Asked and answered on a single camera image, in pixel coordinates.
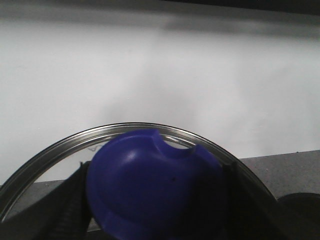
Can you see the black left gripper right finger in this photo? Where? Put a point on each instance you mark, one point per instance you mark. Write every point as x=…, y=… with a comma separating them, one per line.
x=254, y=214

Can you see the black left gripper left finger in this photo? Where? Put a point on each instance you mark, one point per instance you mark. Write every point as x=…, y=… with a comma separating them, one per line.
x=63, y=214

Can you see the glass lid with blue knob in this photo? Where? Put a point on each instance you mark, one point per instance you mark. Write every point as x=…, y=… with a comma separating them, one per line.
x=146, y=182

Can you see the black burner with pot support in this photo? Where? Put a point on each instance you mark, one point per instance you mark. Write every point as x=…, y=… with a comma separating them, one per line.
x=306, y=204

